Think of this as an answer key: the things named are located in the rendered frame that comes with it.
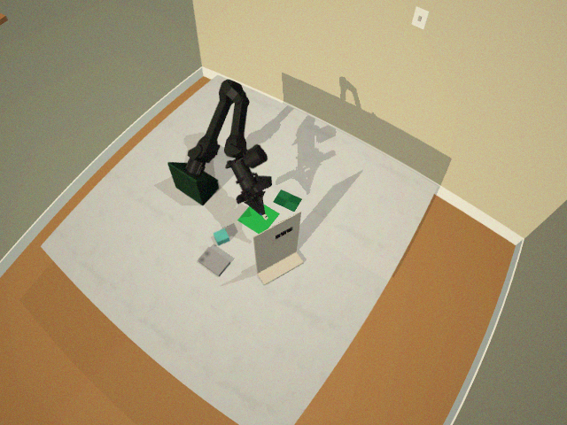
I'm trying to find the small teal block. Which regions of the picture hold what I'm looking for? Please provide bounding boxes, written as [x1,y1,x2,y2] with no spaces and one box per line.
[214,229,230,245]

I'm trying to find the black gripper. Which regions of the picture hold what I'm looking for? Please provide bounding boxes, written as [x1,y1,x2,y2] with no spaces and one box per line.
[236,171,271,215]

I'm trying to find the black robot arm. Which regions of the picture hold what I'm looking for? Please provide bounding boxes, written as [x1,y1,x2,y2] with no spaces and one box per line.
[183,79,268,178]

